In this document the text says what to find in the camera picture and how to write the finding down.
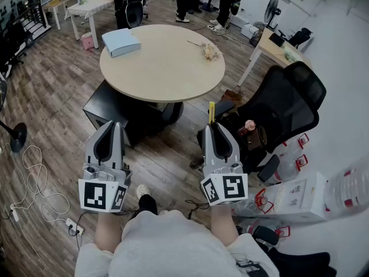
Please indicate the light blue flat box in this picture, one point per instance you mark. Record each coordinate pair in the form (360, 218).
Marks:
(120, 41)

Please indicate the small wooden table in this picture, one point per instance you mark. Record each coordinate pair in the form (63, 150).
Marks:
(57, 2)

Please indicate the white rectangular table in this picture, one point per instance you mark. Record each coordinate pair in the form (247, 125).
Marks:
(90, 6)

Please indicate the person's left forearm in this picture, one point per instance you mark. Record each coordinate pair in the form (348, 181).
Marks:
(107, 231)

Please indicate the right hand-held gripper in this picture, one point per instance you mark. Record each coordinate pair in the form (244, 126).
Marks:
(223, 173)

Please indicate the white power strip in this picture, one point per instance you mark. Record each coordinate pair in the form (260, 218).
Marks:
(214, 27)
(75, 226)

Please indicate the black standing fan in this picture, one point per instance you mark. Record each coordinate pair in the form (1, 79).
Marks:
(272, 9)

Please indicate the pink paper bag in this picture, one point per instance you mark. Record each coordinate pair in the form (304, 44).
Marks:
(88, 41)

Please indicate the brown leather bag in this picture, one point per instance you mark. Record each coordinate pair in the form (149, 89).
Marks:
(255, 138)

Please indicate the black backpack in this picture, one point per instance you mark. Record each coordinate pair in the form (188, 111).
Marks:
(297, 262)

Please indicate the white water dispenser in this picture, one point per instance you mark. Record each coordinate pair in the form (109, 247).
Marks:
(299, 196)

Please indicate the yellow utility knife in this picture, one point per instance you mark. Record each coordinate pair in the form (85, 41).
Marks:
(212, 111)

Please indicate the light wooden desk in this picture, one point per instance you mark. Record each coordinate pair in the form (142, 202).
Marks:
(269, 46)

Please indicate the white power adapter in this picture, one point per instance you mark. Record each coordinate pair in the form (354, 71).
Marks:
(15, 212)

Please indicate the dried flower bouquet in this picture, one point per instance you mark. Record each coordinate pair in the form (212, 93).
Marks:
(210, 51)

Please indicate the black white gaming chair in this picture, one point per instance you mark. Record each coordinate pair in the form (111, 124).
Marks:
(133, 9)

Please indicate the black swivel chair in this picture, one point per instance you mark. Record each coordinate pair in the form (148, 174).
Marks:
(300, 36)

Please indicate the brown paper bag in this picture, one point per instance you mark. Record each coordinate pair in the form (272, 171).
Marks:
(231, 95)

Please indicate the person's right forearm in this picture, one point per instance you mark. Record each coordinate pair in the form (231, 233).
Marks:
(224, 224)

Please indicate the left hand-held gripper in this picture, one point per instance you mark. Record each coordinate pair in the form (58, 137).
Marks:
(99, 176)

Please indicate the pink capped bottle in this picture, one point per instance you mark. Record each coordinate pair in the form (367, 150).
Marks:
(247, 127)

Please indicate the black floor stand base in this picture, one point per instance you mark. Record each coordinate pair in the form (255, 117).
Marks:
(17, 137)

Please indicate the person's white shoe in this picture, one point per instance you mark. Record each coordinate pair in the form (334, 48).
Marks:
(142, 190)

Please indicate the person's grey shirt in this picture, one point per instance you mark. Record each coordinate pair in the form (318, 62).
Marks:
(173, 250)

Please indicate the black cabinet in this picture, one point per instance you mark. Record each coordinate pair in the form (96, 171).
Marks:
(106, 108)

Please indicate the black stair railing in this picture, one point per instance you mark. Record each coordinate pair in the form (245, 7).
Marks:
(27, 16)

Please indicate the black mesh office chair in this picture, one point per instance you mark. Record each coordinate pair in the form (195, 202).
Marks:
(285, 105)

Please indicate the person's black trouser leg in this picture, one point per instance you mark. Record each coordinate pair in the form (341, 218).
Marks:
(147, 205)

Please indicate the white cardboard box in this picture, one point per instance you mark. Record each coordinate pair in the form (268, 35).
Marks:
(249, 30)

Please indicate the round beige table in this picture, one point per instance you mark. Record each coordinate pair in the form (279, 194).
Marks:
(164, 74)

